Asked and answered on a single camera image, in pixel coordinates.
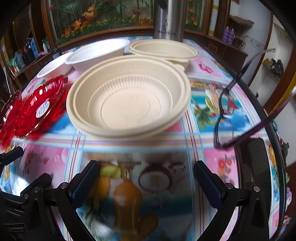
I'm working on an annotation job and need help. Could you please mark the black smartphone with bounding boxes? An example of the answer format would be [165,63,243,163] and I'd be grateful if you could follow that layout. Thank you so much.
[238,138,273,230]

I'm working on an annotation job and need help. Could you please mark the purple frame eyeglasses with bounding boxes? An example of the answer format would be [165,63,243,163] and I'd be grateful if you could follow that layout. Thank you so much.
[214,48,295,149]

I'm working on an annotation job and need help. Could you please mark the flower painting panel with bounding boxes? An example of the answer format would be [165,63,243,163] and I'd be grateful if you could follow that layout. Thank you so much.
[42,0,213,46]

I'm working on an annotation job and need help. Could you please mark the large white foam bowl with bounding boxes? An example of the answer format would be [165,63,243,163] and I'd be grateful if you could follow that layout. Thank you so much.
[65,39,130,73]

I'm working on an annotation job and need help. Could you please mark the beige bowl with lip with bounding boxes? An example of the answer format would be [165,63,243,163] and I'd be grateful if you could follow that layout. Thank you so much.
[129,39,198,68]

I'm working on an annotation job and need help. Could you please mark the stainless steel thermos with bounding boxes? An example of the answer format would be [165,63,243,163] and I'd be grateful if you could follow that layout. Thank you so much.
[153,0,187,42]

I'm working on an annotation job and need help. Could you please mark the large beige plastic bowl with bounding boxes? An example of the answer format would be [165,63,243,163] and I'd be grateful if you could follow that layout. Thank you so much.
[66,55,191,140]

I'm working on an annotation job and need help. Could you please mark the colourful patterned tablecloth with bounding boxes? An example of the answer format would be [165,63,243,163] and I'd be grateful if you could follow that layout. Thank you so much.
[1,39,284,240]

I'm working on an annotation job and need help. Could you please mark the red plate with sticker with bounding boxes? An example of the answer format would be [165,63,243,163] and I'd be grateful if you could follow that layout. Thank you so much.
[14,75,68,138]

